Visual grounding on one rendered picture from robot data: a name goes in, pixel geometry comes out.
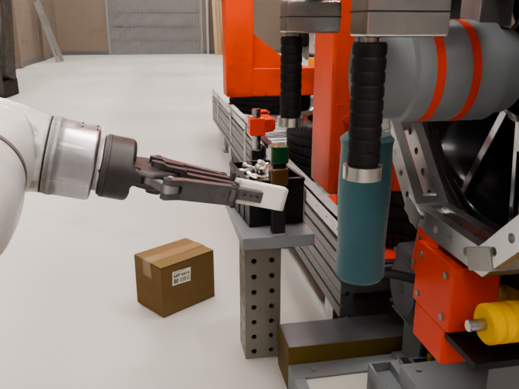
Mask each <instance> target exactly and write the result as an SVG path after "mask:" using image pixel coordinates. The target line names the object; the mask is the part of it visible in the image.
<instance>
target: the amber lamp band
mask: <svg viewBox="0 0 519 389"><path fill-rule="evenodd" d="M288 178H289V170H288V168H287V167H286V168H277V169H273V168H272V167H271V166H269V167H268V182H269V183H270V184H274V185H278V186H285V185H288Z"/></svg>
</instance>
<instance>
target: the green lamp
mask: <svg viewBox="0 0 519 389"><path fill-rule="evenodd" d="M268 160H269V162H270V163H271V164H288V163H289V147H288V146H287V145H286V144H269V146H268Z"/></svg>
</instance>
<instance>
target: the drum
mask: <svg viewBox="0 0 519 389"><path fill-rule="evenodd" d="M379 42H387V44H388V52H387V55H386V59H387V63H386V69H385V73H386V75H385V83H384V87H385V95H384V97H383V100H384V110H383V111H382V114H383V119H388V118H389V119H390V120H391V121H393V122H396V123H401V122H424V121H454V120H482V119H485V118H487V117H489V116H490V115H491V114H492V113H496V112H501V111H504V110H506V109H508V108H509V107H511V106H512V105H513V104H514V103H515V102H516V101H517V99H518V98H519V34H518V33H517V32H516V31H514V30H513V29H511V28H508V27H500V26H499V25H498V24H497V23H496V22H477V21H475V20H472V19H450V20H449V33H448V35H447V36H446V37H395V38H379Z"/></svg>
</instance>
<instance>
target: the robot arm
mask: <svg viewBox="0 0 519 389"><path fill-rule="evenodd" d="M236 174H237V173H236V172H235V171H231V174H230V176H227V175H228V174H227V173H226V172H223V171H222V172H221V171H215V170H212V169H208V168H205V167H199V166H196V165H193V164H187V163H184V162H180V161H175V160H172V159H169V158H166V157H162V156H161V155H151V156H150V158H148V157H137V141H136V140H135V139H133V138H129V137H122V136H118V135H114V134H109V135H106V137H105V138H104V137H101V127H100V125H97V126H96V125H92V124H88V123H84V122H82V123H81V122H79V121H77V120H71V119H66V118H64V117H60V116H58V117H56V116H53V115H50V114H47V113H43V112H41V111H38V110H36V109H34V108H32V107H30V106H29V105H27V104H24V103H20V102H16V101H14V100H9V99H6V98H2V97H0V255H1V254H2V253H3V252H4V251H5V250H6V248H7V246H8V244H9V243H10V241H11V239H12V236H13V235H14V232H15V230H16V227H17V225H18V223H19V219H20V216H21V213H22V208H23V205H24V200H25V193H26V192H27V191H30V192H38V193H39V192H40V193H43V194H45V195H57V196H62V197H68V198H76V199H81V200H87V199H88V197H89V196H90V190H93V191H95V194H96V195H97V196H99V197H103V198H112V199H117V200H121V201H123V200H124V199H126V198H127V196H128V194H129V191H130V188H131V187H132V186H135V187H137V188H142V189H144V190H145V192H147V193H148V194H153V195H160V196H159V198H160V199H161V200H163V201H193V202H200V203H208V204H215V205H228V206H229V207H230V208H234V206H235V203H239V204H243V205H252V206H256V207H261V208H268V209H273V210H277V211H282V210H283V208H284V205H285V202H286V199H287V194H288V189H287V188H285V187H282V186H278V185H274V184H267V183H263V182H258V181H251V180H247V179H243V178H236Z"/></svg>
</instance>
